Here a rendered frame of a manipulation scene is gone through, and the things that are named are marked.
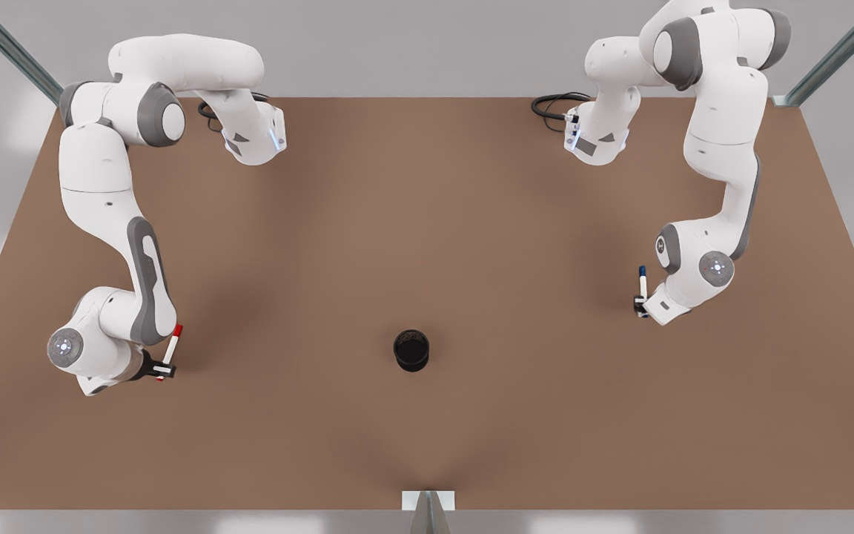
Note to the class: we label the white marker with blue cap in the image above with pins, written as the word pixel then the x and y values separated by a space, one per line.
pixel 643 283

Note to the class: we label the white marker with red cap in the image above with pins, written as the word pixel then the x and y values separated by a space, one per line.
pixel 171 349

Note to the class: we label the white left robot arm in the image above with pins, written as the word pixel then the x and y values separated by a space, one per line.
pixel 720 104

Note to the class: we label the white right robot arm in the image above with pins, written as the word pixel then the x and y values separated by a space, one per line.
pixel 93 170

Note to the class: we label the black pen holder cup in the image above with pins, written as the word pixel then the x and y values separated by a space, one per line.
pixel 411 350

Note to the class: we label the silver frame post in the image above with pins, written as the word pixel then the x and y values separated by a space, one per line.
pixel 428 512
pixel 12 48
pixel 831 55

